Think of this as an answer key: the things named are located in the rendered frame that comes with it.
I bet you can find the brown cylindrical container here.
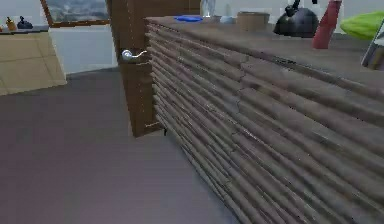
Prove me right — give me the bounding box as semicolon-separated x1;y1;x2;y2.
236;11;271;32

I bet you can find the brown wooden room door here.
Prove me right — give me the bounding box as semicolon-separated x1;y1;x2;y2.
105;0;202;138

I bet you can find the brown slatted wooden sideboard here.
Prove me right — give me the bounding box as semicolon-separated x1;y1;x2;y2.
143;15;384;224

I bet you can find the blue flat plate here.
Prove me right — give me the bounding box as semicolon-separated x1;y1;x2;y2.
173;15;204;23

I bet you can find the pale grey small cup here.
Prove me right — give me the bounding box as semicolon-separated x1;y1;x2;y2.
219;15;237;25

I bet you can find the clear glass vase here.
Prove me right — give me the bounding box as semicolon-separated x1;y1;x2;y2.
201;0;217;18

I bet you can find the black round kettle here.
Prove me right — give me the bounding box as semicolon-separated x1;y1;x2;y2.
273;0;320;39

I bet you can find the wood framed window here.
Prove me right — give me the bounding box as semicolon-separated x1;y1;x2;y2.
39;0;111;29

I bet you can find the dark red tall bottle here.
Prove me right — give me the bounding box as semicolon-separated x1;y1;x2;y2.
311;0;343;50

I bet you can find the beige wooden cabinet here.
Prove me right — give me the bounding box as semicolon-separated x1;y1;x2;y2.
0;25;68;97

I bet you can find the small dark blue teapot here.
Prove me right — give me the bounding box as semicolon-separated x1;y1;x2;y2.
16;15;34;30

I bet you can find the lime green bowl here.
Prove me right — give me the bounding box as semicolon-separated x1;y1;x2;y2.
339;10;384;41

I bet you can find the grey framed picture stand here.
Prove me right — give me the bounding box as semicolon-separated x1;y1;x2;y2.
360;19;384;72

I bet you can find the small orange bottle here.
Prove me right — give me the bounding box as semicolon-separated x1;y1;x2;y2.
5;16;18;32

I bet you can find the silver door lever handle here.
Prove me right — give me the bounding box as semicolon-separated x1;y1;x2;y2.
120;49;148;62

